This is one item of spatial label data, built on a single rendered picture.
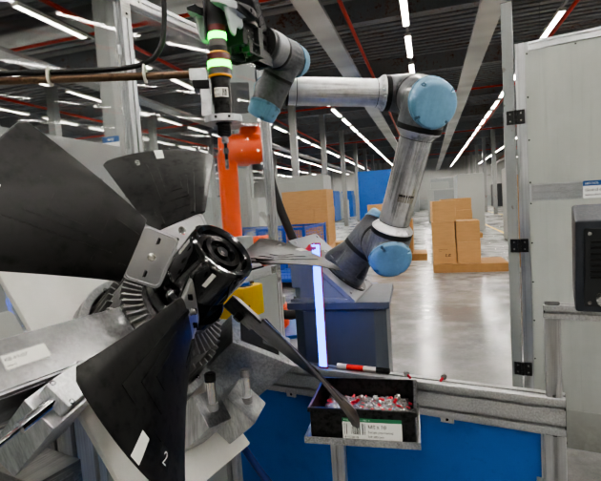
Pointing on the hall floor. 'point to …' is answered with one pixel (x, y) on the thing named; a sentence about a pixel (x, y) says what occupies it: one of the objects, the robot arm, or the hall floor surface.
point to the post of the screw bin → (339, 463)
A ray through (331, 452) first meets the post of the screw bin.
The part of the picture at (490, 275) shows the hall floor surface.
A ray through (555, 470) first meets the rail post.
